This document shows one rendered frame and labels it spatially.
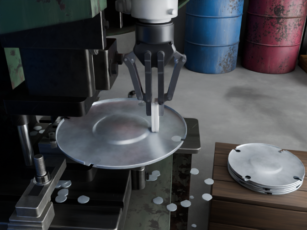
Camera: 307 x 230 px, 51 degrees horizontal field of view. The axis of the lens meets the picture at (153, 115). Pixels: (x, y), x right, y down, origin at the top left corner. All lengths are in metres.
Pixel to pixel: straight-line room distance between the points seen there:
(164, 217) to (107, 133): 0.21
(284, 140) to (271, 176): 1.08
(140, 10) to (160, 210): 0.41
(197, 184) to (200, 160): 0.23
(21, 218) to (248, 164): 0.95
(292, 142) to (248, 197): 1.16
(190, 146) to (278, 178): 0.68
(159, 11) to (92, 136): 0.30
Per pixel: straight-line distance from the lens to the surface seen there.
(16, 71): 0.91
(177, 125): 0.74
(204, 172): 1.92
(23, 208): 0.61
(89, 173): 0.70
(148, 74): 0.66
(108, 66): 0.63
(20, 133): 0.70
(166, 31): 0.61
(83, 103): 0.62
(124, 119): 0.75
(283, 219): 1.30
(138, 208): 0.72
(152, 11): 0.59
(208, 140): 2.22
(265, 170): 1.32
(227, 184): 1.28
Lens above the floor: 1.14
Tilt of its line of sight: 27 degrees down
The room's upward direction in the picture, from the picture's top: straight up
